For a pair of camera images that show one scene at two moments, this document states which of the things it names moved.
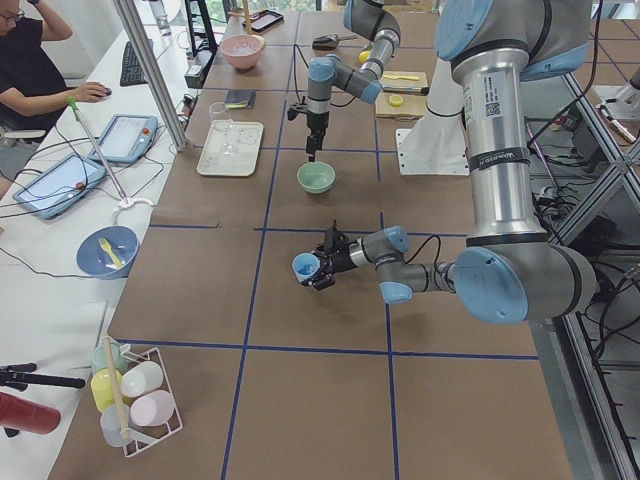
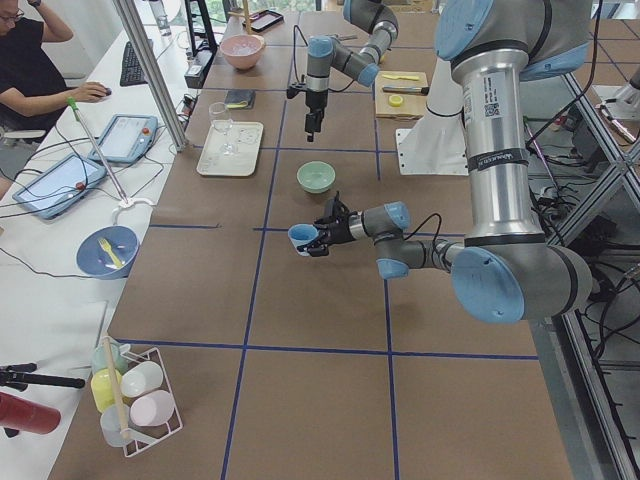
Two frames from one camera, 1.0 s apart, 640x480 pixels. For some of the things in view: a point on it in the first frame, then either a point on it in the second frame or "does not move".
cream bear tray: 231,148 does not move
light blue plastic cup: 305,265 → 300,234
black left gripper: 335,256 → 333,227
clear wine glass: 222,120 does not move
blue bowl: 107,252 does not move
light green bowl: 316,177 does not move
